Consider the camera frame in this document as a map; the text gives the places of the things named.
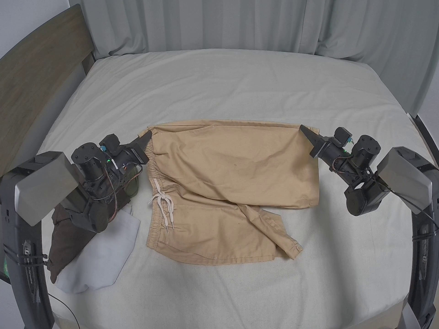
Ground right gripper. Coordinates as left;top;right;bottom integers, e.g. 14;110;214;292
309;134;345;170

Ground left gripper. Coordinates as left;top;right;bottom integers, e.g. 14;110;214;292
113;138;150;170

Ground beige shorts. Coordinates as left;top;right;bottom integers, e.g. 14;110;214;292
146;119;321;265

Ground bed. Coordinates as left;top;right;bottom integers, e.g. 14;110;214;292
0;4;439;329

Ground green garment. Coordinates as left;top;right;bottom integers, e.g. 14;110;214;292
122;170;141;199

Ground white garment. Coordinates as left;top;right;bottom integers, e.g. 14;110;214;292
55;206;142;294

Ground brown garment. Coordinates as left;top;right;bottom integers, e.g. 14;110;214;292
47;197;132;284

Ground pale green curtain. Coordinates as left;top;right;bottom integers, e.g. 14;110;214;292
303;0;439;116
65;0;321;59

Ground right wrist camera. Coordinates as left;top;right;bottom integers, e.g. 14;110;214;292
334;126;353;148

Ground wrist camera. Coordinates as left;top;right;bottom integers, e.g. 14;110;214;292
99;134;121;157
334;126;353;148

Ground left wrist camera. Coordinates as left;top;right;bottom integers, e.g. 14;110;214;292
99;134;121;157

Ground black cable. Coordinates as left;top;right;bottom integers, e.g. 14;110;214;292
48;293;81;329

